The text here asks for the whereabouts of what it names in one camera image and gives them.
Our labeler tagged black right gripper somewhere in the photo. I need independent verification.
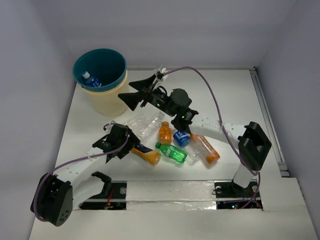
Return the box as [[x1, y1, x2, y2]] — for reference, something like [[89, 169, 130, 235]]
[[118, 73, 176, 117]]

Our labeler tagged yellow bottle dark blue label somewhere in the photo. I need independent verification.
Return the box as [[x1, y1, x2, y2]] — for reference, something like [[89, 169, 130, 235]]
[[131, 143, 161, 166]]

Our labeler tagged large blue label water bottle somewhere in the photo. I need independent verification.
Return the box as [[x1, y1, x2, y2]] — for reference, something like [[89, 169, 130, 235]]
[[81, 71, 102, 88]]

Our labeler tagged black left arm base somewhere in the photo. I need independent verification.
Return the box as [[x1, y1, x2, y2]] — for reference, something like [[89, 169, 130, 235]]
[[79, 181, 127, 210]]

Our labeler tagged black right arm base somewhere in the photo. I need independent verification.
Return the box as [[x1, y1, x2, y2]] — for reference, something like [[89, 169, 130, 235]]
[[211, 180, 263, 210]]

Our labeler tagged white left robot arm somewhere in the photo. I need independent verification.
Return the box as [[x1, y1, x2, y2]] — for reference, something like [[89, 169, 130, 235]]
[[30, 123, 141, 227]]

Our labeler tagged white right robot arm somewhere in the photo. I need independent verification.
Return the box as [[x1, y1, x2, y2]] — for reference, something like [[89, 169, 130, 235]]
[[118, 75, 272, 196]]

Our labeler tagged cream bin with teal rim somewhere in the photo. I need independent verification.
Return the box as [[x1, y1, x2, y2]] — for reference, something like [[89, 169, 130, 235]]
[[72, 48, 130, 117]]

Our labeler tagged clear unlabelled plastic bottle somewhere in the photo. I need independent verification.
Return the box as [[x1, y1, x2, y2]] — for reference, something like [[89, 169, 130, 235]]
[[124, 113, 147, 132]]

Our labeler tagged clear crumpled bottle white cap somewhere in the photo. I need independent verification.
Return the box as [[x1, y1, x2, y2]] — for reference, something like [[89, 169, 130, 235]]
[[139, 111, 165, 143]]

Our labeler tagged small orange juice bottle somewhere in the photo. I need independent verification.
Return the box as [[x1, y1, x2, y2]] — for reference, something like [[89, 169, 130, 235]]
[[158, 121, 172, 145]]

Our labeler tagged green soda bottle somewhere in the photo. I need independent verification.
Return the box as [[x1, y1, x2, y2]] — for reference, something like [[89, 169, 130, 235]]
[[155, 142, 188, 164]]

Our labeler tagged small blue label water bottle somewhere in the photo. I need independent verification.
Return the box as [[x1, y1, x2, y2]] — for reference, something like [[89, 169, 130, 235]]
[[173, 129, 191, 148]]

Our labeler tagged orange label drink bottle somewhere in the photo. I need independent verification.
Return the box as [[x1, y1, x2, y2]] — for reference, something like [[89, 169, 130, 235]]
[[190, 134, 220, 164]]

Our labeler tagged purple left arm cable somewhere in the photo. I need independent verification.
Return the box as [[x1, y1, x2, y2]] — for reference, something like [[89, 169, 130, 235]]
[[33, 129, 131, 223]]

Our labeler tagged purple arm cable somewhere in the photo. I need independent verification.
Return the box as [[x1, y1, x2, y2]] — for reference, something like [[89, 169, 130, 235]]
[[163, 66, 262, 210], [33, 129, 131, 223]]

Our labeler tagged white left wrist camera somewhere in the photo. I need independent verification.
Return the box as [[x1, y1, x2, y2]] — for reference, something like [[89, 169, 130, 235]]
[[102, 120, 116, 131]]

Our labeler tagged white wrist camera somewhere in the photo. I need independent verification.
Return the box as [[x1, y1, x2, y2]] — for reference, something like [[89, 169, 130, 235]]
[[102, 120, 116, 131], [153, 65, 168, 83]]

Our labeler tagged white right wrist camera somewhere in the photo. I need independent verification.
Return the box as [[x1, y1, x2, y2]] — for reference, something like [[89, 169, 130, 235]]
[[153, 65, 168, 83]]

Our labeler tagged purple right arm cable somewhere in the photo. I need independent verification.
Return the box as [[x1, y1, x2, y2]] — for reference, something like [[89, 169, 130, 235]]
[[163, 66, 262, 210]]

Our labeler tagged aluminium side rail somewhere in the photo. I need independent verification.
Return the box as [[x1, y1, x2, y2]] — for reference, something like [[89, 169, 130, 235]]
[[249, 67, 291, 178]]

